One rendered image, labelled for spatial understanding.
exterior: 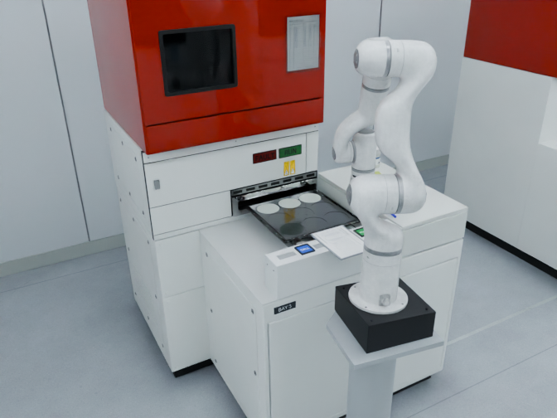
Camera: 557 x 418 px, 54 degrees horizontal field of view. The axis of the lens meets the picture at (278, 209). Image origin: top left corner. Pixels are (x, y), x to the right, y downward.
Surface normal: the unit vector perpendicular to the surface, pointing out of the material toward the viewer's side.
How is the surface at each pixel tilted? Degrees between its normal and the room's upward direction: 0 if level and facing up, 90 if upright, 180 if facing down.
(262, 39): 90
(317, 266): 90
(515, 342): 0
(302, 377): 90
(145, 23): 90
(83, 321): 0
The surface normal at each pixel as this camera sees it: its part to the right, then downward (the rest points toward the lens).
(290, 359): 0.48, 0.39
